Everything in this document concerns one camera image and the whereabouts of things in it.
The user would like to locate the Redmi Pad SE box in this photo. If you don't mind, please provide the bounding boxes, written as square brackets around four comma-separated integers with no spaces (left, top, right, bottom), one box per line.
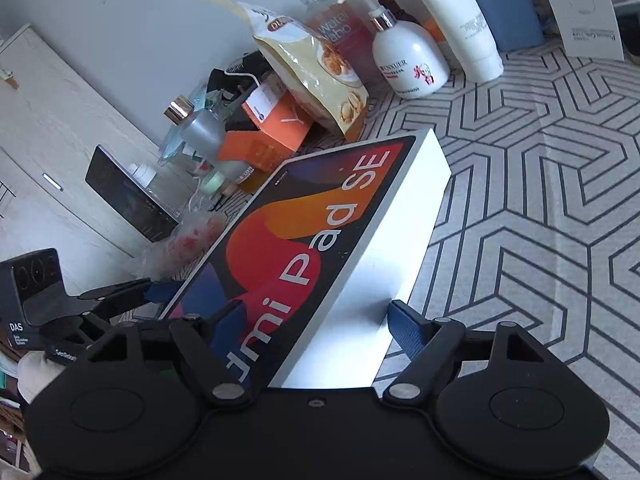
[164,129,451,390]

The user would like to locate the person left hand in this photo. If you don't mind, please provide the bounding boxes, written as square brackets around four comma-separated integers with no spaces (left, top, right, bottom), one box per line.
[17,351,65,404]

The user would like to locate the dark tablet standing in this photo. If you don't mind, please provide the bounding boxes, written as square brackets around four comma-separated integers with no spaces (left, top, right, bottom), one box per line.
[85,145,178,243]

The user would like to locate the clear plastic bag red items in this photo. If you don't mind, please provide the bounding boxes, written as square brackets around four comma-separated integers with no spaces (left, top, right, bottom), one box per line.
[127,210,226,281]

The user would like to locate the green tape roll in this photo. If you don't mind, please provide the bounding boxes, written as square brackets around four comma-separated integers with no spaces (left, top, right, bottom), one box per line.
[198,170,232,196]

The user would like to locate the frosted bottle copper cap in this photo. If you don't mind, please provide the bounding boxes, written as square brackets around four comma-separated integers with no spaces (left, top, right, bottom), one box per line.
[165,96,253,184]

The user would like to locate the white wardrobe cabinet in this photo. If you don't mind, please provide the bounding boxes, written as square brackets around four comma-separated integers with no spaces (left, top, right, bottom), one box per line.
[1,25,157,295]

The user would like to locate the orange cardboard box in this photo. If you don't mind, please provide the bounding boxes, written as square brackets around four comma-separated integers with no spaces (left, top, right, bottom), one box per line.
[216,74,314,192]

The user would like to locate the black shoe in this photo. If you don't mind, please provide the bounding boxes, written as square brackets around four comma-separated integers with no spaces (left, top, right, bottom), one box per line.
[205,50,272,110]

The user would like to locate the snack bag with walnuts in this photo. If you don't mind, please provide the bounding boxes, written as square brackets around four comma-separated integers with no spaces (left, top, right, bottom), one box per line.
[209,0,369,142]

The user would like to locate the white lotion pump bottle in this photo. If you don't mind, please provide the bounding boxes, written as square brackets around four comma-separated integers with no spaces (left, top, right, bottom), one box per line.
[337,0,450,100]

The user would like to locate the blue pen holder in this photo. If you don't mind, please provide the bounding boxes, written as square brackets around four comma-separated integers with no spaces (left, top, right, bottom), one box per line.
[476,0,544,52]

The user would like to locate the white tall product carton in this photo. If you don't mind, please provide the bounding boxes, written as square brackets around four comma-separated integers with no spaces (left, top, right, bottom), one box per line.
[549,0,625,61]

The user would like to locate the tall white tube bottle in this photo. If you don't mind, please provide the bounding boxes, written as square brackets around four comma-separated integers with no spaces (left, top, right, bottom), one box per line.
[421,0,503,84]

